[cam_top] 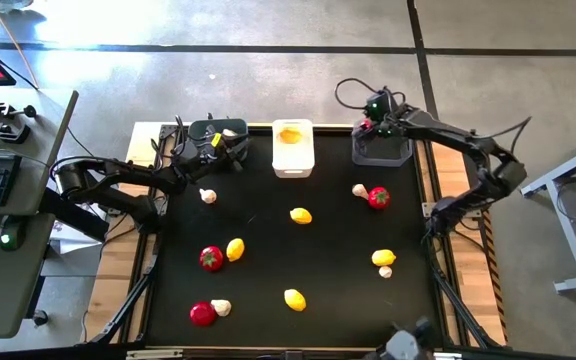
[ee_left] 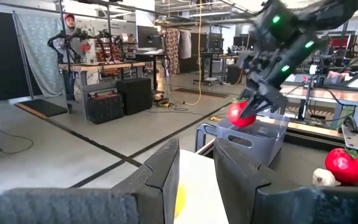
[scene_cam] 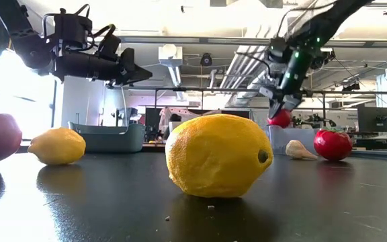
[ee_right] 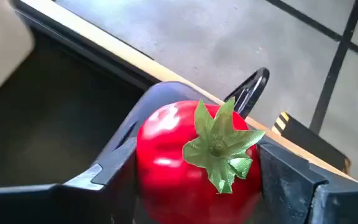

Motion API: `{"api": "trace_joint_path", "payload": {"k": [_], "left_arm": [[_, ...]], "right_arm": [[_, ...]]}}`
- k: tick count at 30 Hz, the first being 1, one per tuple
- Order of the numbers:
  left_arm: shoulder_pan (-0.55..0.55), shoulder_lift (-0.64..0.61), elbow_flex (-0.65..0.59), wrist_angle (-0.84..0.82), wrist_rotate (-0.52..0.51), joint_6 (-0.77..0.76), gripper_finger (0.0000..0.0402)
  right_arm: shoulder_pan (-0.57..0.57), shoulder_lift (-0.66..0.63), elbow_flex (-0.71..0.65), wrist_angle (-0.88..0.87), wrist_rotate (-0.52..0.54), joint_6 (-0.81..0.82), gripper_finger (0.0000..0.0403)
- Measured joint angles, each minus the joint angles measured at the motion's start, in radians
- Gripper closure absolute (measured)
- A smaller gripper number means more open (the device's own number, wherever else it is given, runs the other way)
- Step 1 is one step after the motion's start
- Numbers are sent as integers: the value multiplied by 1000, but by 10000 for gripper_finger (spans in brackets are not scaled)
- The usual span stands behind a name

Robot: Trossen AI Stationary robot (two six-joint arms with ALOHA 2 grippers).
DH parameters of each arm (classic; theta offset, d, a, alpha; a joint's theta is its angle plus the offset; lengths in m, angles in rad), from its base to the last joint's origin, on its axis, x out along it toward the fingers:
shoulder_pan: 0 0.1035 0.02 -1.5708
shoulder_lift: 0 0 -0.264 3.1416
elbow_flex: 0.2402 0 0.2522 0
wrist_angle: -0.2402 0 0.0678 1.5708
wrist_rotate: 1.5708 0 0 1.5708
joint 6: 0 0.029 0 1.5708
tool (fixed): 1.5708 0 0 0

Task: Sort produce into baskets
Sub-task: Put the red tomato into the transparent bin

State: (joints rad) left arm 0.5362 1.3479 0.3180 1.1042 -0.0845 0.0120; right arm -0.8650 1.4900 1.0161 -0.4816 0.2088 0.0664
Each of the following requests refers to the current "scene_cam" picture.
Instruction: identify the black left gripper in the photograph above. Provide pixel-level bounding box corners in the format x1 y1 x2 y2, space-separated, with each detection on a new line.
52 46 154 87

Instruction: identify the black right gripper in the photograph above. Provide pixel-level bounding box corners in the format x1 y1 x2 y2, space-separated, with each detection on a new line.
259 49 316 120

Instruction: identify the beige garlic bulb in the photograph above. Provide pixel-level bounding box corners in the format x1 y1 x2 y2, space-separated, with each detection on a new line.
285 139 319 161

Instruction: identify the yellow lemon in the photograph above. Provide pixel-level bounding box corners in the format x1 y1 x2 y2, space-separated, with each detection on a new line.
28 127 87 166
165 113 274 198

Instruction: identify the clear plastic basket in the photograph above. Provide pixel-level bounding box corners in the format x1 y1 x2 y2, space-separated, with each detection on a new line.
265 124 318 156

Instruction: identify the white ceiling unit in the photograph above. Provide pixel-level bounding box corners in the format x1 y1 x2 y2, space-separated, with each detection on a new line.
158 43 183 68

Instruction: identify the black partition panel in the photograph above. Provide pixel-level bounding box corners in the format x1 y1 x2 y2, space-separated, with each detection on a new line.
220 110 251 119

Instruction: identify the white hanging cloth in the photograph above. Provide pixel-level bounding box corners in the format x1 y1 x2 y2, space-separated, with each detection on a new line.
159 107 222 132

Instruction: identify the white plastic basket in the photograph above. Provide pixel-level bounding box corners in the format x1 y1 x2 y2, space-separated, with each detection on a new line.
168 120 190 134

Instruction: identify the black ceiling equipment cluster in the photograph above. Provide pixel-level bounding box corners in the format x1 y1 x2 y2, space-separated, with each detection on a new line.
310 46 336 70

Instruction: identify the grey-green plastic basket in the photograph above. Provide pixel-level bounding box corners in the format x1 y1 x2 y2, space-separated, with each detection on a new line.
67 121 146 154

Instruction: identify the black computer monitor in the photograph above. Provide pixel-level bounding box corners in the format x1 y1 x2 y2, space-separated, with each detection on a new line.
357 106 387 133

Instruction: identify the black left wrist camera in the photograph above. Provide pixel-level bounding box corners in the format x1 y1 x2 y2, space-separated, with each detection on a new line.
97 33 122 63

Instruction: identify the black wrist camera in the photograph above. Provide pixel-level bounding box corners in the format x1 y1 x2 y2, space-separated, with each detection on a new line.
97 33 122 63
267 36 292 65

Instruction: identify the silver ceiling duct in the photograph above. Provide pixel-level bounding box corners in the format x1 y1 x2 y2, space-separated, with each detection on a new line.
226 0 315 108

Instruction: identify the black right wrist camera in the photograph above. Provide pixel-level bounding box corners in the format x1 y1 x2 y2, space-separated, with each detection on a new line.
267 36 292 65

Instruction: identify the grey overhead frame bar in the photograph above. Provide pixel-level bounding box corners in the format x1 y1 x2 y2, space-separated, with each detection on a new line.
118 35 387 48

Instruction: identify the black metal rack frame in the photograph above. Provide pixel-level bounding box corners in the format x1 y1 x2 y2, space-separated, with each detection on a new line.
110 86 387 127

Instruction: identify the black ceiling camera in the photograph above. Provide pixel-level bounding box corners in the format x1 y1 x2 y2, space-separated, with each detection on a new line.
200 52 214 67

